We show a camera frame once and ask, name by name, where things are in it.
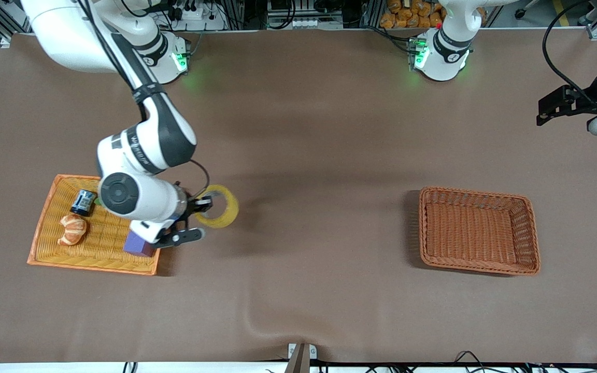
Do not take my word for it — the yellow clear tape roll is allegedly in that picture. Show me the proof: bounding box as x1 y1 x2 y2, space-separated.
194 185 239 229

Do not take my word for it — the purple foam cube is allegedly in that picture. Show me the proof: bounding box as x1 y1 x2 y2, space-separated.
123 231 157 258

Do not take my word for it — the small blue can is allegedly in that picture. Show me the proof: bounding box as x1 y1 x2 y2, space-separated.
70 190 97 217

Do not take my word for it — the toy croissant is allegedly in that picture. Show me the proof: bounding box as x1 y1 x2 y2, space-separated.
58 215 88 247

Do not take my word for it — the brown wicker basket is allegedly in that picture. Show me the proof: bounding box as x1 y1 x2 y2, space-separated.
418 186 541 276

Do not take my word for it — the orange-rimmed yellow wicker tray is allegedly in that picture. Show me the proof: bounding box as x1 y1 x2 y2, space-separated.
27 174 160 276

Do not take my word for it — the bag of orange snacks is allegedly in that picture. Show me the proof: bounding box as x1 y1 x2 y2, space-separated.
380 0 486 30

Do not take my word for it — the grey metal table clamp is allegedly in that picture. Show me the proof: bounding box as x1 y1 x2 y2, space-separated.
287 343 318 373

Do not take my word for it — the white power strip with plugs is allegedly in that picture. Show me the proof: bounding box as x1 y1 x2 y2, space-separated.
172 0 226 31

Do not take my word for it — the black equipment box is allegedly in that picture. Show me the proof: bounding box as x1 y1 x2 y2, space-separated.
267 0 346 16

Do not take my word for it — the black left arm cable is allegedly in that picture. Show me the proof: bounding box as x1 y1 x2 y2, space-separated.
543 0 597 102

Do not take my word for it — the black floor cable bundle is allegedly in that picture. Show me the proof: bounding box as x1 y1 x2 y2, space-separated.
309 350 597 373

